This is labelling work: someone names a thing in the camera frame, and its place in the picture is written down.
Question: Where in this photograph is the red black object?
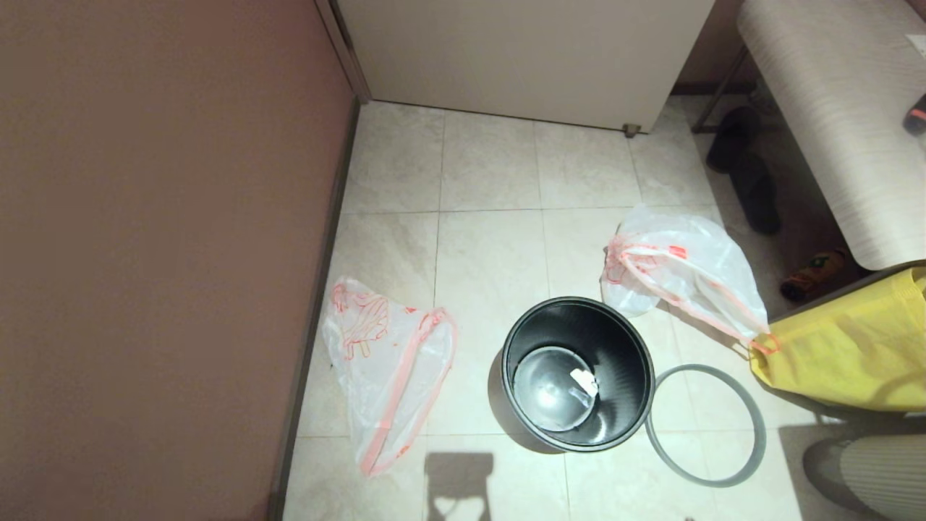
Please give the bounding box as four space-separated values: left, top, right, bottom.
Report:
903 94 926 138

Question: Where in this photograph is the beige wood-grain bench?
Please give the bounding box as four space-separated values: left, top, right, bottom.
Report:
738 0 926 272

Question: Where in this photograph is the white cabinet panel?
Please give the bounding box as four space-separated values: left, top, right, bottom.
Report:
316 0 717 136

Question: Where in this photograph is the black trash bin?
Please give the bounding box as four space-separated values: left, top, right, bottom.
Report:
499 295 658 454

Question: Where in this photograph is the white garbage bag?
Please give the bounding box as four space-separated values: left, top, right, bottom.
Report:
600 204 782 357

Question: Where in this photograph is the yellow fabric bag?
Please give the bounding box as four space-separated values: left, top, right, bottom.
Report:
749 266 926 413

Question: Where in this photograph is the black slipper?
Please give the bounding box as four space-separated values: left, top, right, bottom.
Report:
705 107 760 174
727 152 782 236

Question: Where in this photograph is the orange brown shoe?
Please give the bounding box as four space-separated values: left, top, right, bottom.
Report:
780 250 858 303

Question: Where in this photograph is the grey plastic ring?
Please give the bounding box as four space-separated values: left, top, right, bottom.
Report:
645 364 768 488

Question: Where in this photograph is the metal bench leg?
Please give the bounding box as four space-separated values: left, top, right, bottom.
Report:
691 43 749 135

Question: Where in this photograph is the white liner bag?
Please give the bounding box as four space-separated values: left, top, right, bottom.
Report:
322 275 458 478

